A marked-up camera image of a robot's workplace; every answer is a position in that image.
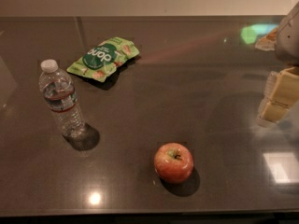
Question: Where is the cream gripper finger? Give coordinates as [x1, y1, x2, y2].
[264, 66, 299, 106]
[256, 98, 289, 127]

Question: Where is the red yellow apple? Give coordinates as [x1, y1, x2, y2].
[154, 143, 193, 184]

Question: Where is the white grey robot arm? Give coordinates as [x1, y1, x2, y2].
[255, 2, 299, 127]

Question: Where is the clear plastic water bottle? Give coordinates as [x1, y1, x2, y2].
[39, 59, 86, 139]

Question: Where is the green snack bag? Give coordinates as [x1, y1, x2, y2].
[67, 37, 139, 82]

